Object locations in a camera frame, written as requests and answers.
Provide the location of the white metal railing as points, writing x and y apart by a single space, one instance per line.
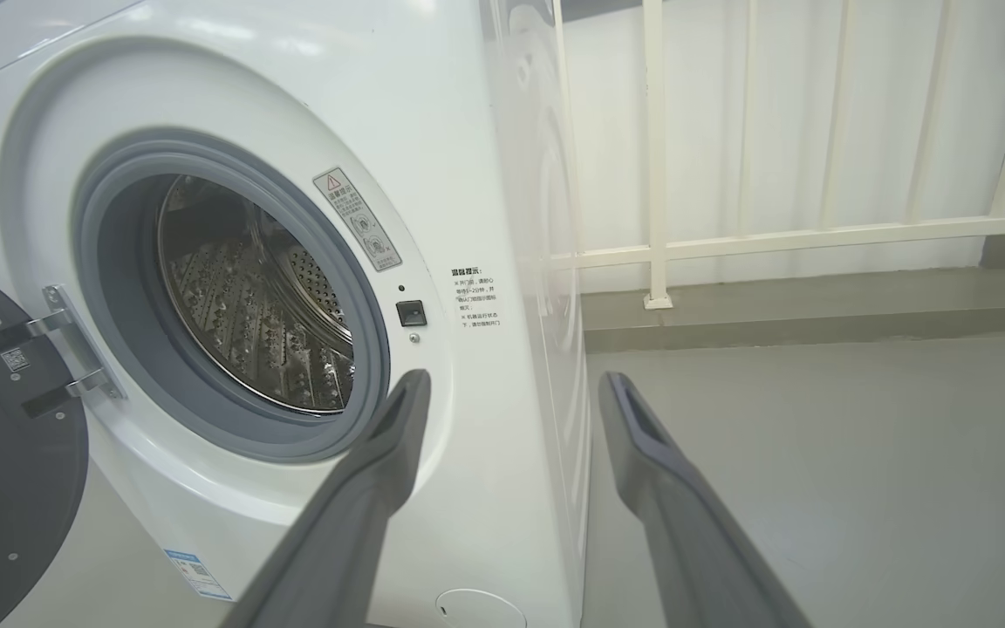
655 157

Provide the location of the blue energy label sticker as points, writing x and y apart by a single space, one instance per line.
197 574

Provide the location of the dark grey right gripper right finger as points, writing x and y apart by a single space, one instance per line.
686 541

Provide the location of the silver metal door hinge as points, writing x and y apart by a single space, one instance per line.
75 340

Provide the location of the black door latch socket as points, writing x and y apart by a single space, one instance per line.
411 313

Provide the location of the grey warning sticker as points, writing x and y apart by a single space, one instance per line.
357 218

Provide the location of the round white filter cover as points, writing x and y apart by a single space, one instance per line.
476 610

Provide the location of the white front-load washing machine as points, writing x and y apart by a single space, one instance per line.
380 105

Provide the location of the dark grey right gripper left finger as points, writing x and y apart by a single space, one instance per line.
345 532

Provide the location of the dark round glass washer door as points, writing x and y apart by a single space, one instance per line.
23 488

